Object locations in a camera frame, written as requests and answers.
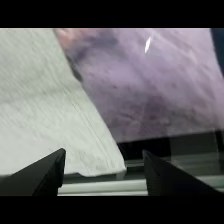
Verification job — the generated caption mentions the pale green garment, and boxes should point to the pale green garment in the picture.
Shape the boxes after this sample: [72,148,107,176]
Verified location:
[0,28,128,181]

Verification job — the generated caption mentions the silver frame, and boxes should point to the silver frame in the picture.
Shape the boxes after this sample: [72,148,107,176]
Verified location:
[57,129,224,197]

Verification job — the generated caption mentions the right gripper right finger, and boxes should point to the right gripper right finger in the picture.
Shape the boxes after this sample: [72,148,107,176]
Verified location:
[142,149,224,197]

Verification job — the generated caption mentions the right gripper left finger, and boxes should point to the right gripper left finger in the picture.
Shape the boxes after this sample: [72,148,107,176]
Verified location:
[0,147,67,197]

